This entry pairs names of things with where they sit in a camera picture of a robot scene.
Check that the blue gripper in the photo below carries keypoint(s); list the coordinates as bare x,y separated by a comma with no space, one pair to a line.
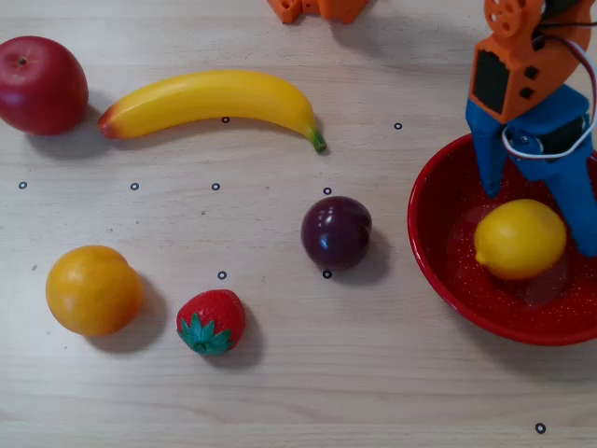
543,122

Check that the yellow toy lemon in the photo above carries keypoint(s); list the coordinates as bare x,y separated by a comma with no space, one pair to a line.
520,240

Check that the orange robot base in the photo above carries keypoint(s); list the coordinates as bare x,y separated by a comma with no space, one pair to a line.
336,9

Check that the red speckled bowl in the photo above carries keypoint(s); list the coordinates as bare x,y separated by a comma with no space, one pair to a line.
448,280

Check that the dark purple toy plum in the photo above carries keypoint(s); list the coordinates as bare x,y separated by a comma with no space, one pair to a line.
336,233

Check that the yellow toy banana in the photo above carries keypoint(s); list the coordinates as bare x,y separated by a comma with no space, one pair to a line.
205,100

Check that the red toy strawberry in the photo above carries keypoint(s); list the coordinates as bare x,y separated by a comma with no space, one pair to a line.
219,312

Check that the orange toy peach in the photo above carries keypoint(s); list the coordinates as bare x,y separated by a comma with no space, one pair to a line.
93,291

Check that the red toy apple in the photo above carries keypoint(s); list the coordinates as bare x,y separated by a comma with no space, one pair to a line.
42,88

